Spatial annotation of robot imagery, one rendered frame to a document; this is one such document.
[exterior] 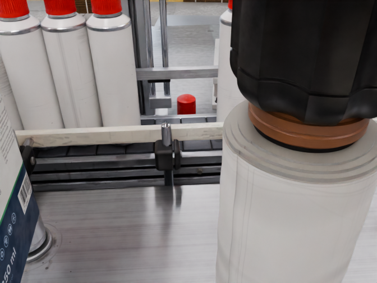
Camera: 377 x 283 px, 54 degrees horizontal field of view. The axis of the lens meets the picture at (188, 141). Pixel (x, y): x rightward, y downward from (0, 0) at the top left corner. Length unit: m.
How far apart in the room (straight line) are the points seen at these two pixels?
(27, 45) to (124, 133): 0.15
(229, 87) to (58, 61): 0.21
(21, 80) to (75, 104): 0.07
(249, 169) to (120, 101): 0.32
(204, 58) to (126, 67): 0.47
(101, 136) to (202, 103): 0.28
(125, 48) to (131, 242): 0.22
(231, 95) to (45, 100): 0.23
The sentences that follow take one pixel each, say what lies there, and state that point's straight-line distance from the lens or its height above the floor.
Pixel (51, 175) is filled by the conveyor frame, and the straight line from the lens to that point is 0.52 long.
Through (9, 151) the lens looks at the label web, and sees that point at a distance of 0.32.
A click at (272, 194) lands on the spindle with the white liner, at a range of 0.18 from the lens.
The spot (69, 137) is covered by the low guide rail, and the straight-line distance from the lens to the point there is 0.50.
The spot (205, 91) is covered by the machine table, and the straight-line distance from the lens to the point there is 0.75.
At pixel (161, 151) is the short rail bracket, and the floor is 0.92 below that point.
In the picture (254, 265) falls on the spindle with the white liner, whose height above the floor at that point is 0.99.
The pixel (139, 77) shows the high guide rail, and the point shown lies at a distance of 0.52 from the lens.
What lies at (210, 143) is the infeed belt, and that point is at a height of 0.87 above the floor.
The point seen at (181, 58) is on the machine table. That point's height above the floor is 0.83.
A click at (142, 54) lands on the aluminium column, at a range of 0.61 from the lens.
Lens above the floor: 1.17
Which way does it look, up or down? 35 degrees down
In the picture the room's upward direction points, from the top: 1 degrees counter-clockwise
